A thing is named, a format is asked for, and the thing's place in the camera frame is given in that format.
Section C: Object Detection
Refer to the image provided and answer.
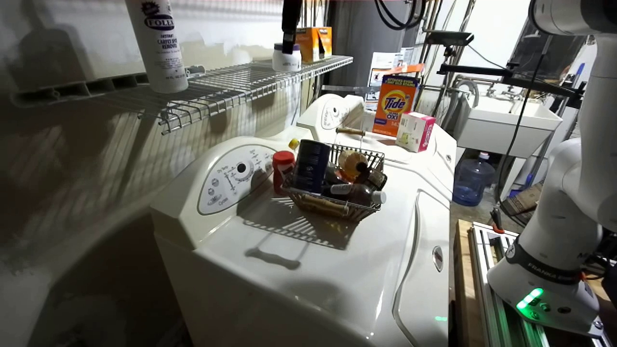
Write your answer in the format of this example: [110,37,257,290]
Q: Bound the white washing machine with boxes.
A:
[150,132,455,347]

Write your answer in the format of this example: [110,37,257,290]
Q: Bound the orange cardboard box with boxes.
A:
[316,26,336,61]
[293,26,322,66]

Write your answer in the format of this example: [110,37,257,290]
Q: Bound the white utility sink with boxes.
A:
[459,95,565,161]

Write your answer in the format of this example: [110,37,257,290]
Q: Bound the black metal boom bar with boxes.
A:
[440,62,586,111]

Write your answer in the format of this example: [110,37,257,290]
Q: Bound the dark blue salt canister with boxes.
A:
[293,140,334,194]

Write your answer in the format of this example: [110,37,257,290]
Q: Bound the wire tray with wooden slats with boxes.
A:
[282,126,392,226]

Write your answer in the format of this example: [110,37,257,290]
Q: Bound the pink and white box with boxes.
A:
[395,113,438,155]

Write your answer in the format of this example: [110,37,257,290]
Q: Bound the wooden robot platform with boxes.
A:
[451,219,617,347]

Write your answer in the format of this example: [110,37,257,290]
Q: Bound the orange Tide detergent box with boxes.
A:
[372,74,422,140]

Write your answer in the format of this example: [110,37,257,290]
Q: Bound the white spray bottle blue label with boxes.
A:
[123,0,191,97]

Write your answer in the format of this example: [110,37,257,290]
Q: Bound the white wire shelf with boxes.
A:
[8,55,355,138]

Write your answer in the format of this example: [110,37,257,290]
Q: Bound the grey water heater tank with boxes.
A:
[328,0,417,95]

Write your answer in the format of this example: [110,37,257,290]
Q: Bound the blue water jug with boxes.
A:
[451,153,498,209]

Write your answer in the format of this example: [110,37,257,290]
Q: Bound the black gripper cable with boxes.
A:
[372,0,430,34]

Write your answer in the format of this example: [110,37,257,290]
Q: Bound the dark bottle white cap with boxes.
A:
[326,182,388,209]

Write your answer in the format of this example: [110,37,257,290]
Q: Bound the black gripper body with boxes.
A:
[280,0,305,35]

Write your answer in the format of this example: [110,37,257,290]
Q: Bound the red and white bottle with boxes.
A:
[272,149,297,197]

